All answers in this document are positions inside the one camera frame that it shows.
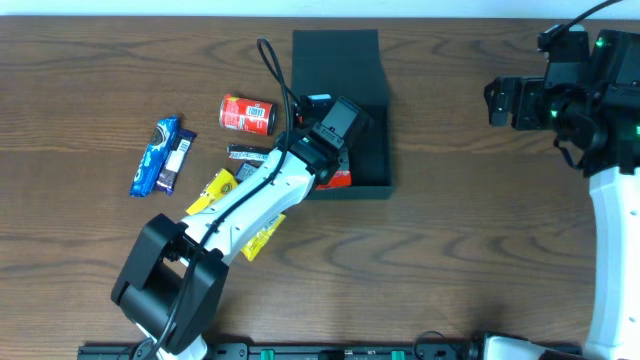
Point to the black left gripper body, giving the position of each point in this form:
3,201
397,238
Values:
335,163

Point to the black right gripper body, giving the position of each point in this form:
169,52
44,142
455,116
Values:
507,101

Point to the red chip bag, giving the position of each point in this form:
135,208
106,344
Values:
341,179

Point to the red soda can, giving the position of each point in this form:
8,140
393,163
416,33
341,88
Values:
247,115

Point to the black gift box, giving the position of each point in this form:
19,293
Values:
347,63

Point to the yellow snack bag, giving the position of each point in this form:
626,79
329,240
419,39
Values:
222,184

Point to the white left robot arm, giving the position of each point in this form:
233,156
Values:
173,278

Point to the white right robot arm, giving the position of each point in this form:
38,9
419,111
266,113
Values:
589,98

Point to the blue Oreo cookie pack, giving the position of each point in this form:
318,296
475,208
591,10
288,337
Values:
154,156

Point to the small blue snack packet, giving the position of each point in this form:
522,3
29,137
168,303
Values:
245,171

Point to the green candy bar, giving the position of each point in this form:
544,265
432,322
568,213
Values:
248,153

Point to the purple chocolate bar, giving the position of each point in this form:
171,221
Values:
173,163

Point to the black mounting rail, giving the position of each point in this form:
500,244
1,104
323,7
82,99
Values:
242,351

